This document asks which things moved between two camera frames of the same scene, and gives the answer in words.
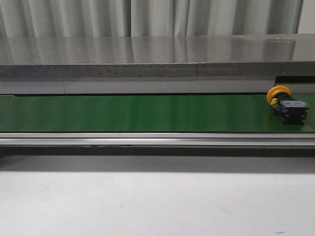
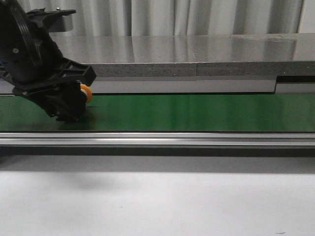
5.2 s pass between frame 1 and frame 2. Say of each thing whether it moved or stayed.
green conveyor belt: stayed
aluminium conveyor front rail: stayed
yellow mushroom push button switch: moved
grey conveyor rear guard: stayed
